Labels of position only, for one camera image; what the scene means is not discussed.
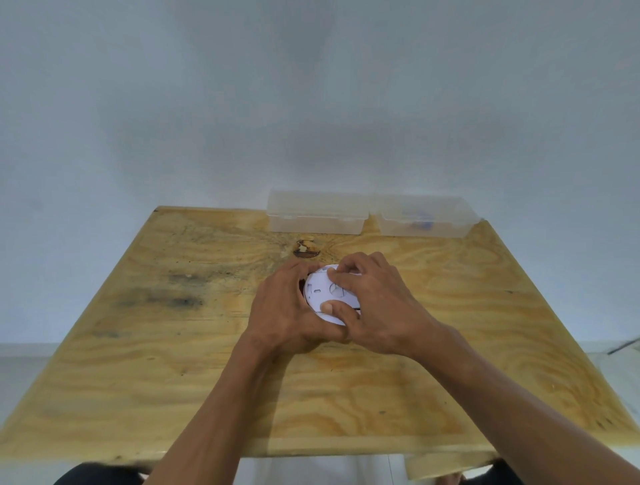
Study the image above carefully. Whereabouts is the white round smoke detector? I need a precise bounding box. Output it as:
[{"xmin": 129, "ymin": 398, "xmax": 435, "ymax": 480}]
[{"xmin": 302, "ymin": 264, "xmax": 362, "ymax": 327}]

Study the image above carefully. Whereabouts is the person's dark trouser leg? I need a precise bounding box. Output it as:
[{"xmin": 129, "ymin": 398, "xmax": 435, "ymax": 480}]
[
  {"xmin": 462, "ymin": 459, "xmax": 525, "ymax": 485},
  {"xmin": 54, "ymin": 462, "xmax": 152, "ymax": 485}
]

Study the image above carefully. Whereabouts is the person's left hand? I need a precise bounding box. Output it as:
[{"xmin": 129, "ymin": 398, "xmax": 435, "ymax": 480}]
[{"xmin": 244, "ymin": 260, "xmax": 352, "ymax": 356}]

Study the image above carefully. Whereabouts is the clear plastic storage box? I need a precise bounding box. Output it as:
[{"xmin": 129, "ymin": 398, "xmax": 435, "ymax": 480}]
[
  {"xmin": 369, "ymin": 194, "xmax": 484, "ymax": 239},
  {"xmin": 266, "ymin": 189, "xmax": 371, "ymax": 235}
]

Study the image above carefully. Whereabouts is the wooden table brace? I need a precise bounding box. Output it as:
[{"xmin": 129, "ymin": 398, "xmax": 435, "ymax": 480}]
[{"xmin": 404, "ymin": 451, "xmax": 501, "ymax": 481}]

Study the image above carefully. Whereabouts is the person's left forearm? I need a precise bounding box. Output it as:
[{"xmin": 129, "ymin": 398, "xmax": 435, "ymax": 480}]
[{"xmin": 144, "ymin": 332, "xmax": 301, "ymax": 485}]

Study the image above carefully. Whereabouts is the person's right forearm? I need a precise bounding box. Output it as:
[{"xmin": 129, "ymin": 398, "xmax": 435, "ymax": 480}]
[{"xmin": 410, "ymin": 324, "xmax": 640, "ymax": 485}]

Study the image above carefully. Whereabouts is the person's right hand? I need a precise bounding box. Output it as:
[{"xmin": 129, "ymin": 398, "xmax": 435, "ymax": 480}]
[{"xmin": 319, "ymin": 252, "xmax": 450, "ymax": 359}]

